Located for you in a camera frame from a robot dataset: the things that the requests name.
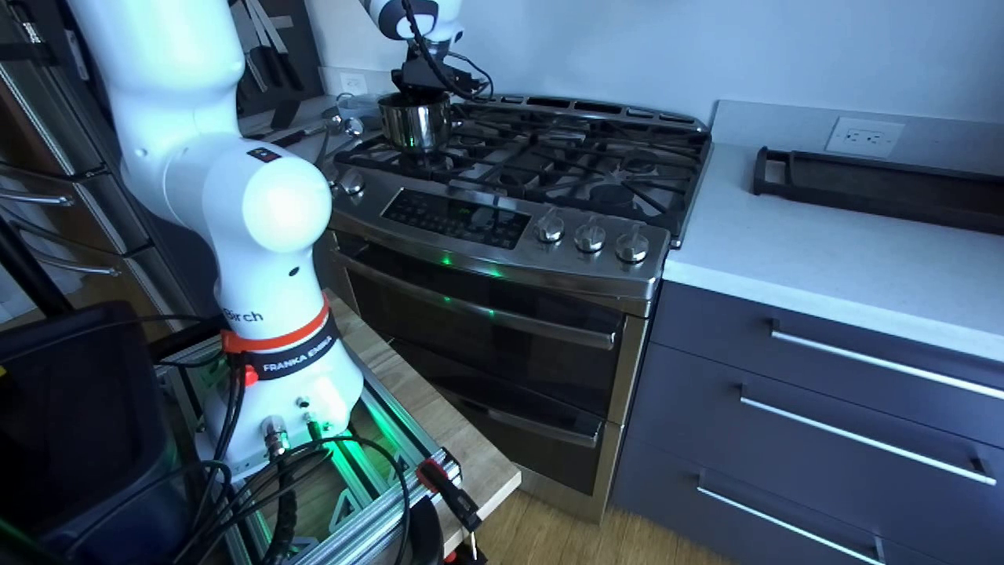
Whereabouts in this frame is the black tray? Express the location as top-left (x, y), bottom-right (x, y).
top-left (749, 145), bottom-right (1004, 239)

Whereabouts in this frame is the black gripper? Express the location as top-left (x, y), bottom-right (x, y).
top-left (390, 47), bottom-right (453, 109)

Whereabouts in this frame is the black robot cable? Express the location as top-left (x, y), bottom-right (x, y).
top-left (395, 0), bottom-right (494, 103)

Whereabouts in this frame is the stainless gas range stove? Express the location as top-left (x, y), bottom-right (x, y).
top-left (322, 90), bottom-right (716, 523)

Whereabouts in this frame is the silver drawer handle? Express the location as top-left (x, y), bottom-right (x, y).
top-left (733, 389), bottom-right (1000, 489)
top-left (765, 322), bottom-right (1004, 406)
top-left (692, 479), bottom-right (890, 565)

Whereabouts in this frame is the thin black looped cable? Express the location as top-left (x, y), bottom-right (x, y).
top-left (292, 432), bottom-right (416, 565)

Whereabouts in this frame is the red cable connector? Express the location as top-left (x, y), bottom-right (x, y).
top-left (416, 459), bottom-right (487, 540)

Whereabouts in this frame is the black bin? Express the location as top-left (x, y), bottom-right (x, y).
top-left (0, 301), bottom-right (202, 565)

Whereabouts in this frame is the wooden robot platform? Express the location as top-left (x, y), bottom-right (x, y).
top-left (322, 294), bottom-right (523, 558)

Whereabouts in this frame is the thick black base cable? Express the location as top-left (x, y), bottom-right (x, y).
top-left (264, 420), bottom-right (305, 565)

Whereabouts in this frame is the white double wall outlet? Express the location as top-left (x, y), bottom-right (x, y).
top-left (825, 113), bottom-right (904, 161)

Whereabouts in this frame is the dark metal shelf rack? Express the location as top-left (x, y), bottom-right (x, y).
top-left (0, 0), bottom-right (202, 325)

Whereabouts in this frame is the silver oven door handle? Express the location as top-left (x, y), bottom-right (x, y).
top-left (341, 255), bottom-right (622, 355)

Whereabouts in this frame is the aluminium base frame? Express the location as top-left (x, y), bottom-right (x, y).
top-left (207, 385), bottom-right (464, 565)

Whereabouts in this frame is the stainless steel pot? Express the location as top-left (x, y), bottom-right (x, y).
top-left (376, 90), bottom-right (454, 156)

